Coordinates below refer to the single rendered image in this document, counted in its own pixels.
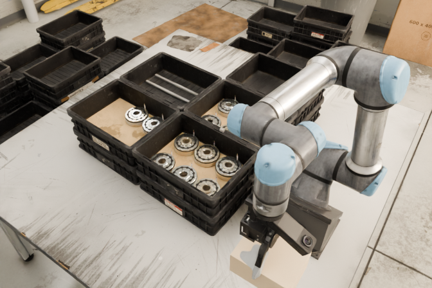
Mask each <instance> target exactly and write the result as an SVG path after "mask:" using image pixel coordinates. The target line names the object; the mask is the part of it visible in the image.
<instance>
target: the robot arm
mask: <svg viewBox="0 0 432 288"><path fill-rule="evenodd" d="M409 81H410V67H409V65H408V63H407V62H406V61H404V60H401V59H399V58H396V57H394V56H388V55H384V54H381V53H377V52H374V51H370V50H367V49H363V48H359V47H356V46H340V47H336V48H332V49H328V50H326V51H323V52H321V53H319V54H317V55H315V56H314V57H312V58H311V59H310V60H309V61H308V63H307V65H306V67H305V68H303V69H302V70H301V71H300V72H298V73H297V74H295V75H294V76H293V77H291V78H290V79H288V80H287V81H286V82H284V83H283V84H282V85H280V86H279V87H277V88H276V89H275V90H274V91H272V92H271V93H269V94H268V95H267V96H265V97H264V98H263V99H261V100H260V101H258V102H257V103H256V104H254V105H253V106H251V107H250V106H249V105H245V104H243V103H239V104H237V105H235V106H234V107H233V108H232V109H231V111H230V112H229V114H228V118H227V127H228V130H229V131H230V132H232V133H233V134H234V135H236V136H238V137H239V138H241V139H242V138H243V139H245V140H247V141H249V142H251V143H253V144H255V145H257V146H259V147H261V149H260V150H259V151H258V154H257V157H256V161H255V179H254V188H253V191H252V192H251V193H250V195H249V197H247V199H246V200H245V204H246V205H248V211H247V212H246V213H245V215H244V217H243V218H242V220H241V221H240V235H242V236H243V237H245V238H247V239H248V240H250V241H252V242H255V241H257V242H259V243H261V245H259V244H255V245H254V246H253V247H252V249H251V251H241V253H240V258H241V259H242V260H243V261H244V262H245V263H246V264H247V265H248V266H249V267H250V268H251V269H252V271H253V273H252V279H254V280H255V279H256V278H258V277H259V276H260V275H261V272H262V269H263V267H264V264H265V261H266V259H267V256H268V254H269V252H268V250H269V248H272V247H273V246H274V244H275V242H276V241H277V240H278V238H279V236H281V237H282V238H283V239H284V240H285V241H286V242H287V243H288V244H289V245H290V246H291V247H292V248H294V249H295V250H296V251H297V252H298V253H299V254H300V255H301V256H305V255H308V254H311V252H312V250H313V248H314V246H315V244H316V238H315V237H314V236H313V235H311V234H310V233H309V232H308V231H307V230H306V229H305V228H304V227H303V226H302V225H301V224H299V223H298V222H297V221H296V220H295V219H294V218H292V217H291V216H290V215H289V214H288V213H287V212H286V209H287V205H288V201H289V194H290V192H291V193H293V194H294V195H296V196H298V197H300V198H301V199H303V200H305V201H308V202H310V203H312V204H315V205H317V206H320V207H323V208H326V207H327V206H328V204H329V196H330V187H331V185H332V183H333V181H336V182H338V183H340V184H342V185H344V186H347V187H349V188H351V189H353V190H355V191H357V192H359V194H363V195H365V196H368V197H371V196H372V195H373V194H374V193H375V192H376V190H377V189H378V187H379V185H380V184H381V182H382V181H383V179H384V177H385V175H386V173H387V171H388V169H387V168H386V167H385V166H383V161H382V158H381V157H380V155H379V154H380V150H381V145H382V141H383V135H384V130H385V126H386V120H387V117H388V111H389V109H390V108H392V107H393V106H394V105H395V104H398V103H399V102H400V101H401V100H402V99H403V98H404V95H405V94H406V91H407V86H408V84H409ZM333 85H338V86H343V87H345V88H348V89H351V90H354V101H355V102H356V104H357V105H358V106H357V114H356V119H355V129H354V137H353V142H352V150H351V151H350V152H349V151H348V147H347V146H345V145H342V144H339V143H335V142H333V141H328V140H326V135H325V133H324V131H323V129H322V128H321V127H320V126H319V125H318V124H316V123H314V122H312V121H303V122H301V123H299V124H297V126H294V125H291V124H290V123H287V122H285V120H286V119H287V118H288V117H290V115H292V114H293V113H294V112H295V111H297V110H298V109H299V108H300V107H301V106H303V105H304V104H305V103H306V102H308V101H309V100H310V99H311V98H312V97H313V96H315V95H316V94H317V93H318V92H320V91H321V90H322V89H326V88H329V87H331V86H333ZM248 215H249V216H248ZM242 226H243V231H242Z"/></svg>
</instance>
